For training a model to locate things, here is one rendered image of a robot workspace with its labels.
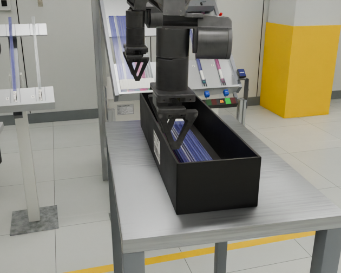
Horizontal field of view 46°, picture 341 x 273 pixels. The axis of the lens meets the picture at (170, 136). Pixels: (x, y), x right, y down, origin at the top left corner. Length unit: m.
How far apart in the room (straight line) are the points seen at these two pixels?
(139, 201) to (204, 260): 1.19
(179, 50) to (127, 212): 0.35
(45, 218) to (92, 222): 0.27
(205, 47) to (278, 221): 0.37
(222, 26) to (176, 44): 0.08
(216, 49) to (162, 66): 0.09
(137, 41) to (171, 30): 0.57
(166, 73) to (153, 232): 0.29
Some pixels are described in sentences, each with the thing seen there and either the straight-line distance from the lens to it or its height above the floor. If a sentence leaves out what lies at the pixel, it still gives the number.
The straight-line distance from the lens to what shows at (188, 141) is 1.07.
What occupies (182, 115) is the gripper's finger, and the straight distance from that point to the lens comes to 0.67.
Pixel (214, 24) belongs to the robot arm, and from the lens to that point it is 0.70.
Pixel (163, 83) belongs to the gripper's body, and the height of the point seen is 1.07.
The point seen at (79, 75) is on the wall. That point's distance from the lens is 4.02.
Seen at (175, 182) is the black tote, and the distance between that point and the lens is 0.80.
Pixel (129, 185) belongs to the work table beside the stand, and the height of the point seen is 0.80.
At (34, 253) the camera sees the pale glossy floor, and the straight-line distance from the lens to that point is 2.17.
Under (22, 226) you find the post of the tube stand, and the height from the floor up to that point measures 0.01.
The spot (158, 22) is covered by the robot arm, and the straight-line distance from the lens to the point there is 1.26.
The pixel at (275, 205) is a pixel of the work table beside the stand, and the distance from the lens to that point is 0.88.
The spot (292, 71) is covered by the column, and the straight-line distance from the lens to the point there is 4.12.
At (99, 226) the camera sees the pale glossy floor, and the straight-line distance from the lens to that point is 2.30.
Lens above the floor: 1.22
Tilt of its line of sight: 20 degrees down
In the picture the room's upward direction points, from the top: straight up
